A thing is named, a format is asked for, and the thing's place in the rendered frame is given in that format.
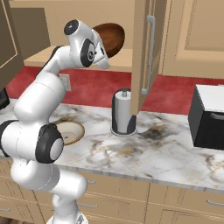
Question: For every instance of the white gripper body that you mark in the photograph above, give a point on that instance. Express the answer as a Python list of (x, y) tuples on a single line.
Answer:
[(103, 62)]

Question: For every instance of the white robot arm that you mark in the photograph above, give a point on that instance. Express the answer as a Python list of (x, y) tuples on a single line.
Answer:
[(38, 96)]

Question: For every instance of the beige closed cabinet door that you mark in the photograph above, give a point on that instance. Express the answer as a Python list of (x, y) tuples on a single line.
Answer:
[(195, 38)]

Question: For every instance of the brown bowl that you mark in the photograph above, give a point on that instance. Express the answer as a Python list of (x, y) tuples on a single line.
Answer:
[(112, 36)]

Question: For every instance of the paper towel holder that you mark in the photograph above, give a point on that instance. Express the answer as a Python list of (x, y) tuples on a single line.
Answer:
[(122, 112)]

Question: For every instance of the white bowl with tan rim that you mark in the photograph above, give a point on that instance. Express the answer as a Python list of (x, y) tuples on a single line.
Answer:
[(71, 131)]

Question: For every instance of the black appliance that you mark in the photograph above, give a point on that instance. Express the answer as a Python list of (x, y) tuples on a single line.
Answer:
[(3, 99)]

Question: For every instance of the black microwave oven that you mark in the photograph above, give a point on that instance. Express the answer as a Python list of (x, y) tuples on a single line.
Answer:
[(208, 122)]

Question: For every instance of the beige drawer front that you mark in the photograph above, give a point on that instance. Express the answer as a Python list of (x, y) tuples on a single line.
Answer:
[(116, 211), (186, 201), (11, 208), (119, 186)]

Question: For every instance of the white wall socket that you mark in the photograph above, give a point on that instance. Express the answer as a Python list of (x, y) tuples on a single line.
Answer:
[(66, 82)]

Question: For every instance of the beige wall cabinet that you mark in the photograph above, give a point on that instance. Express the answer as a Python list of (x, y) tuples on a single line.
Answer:
[(87, 11)]

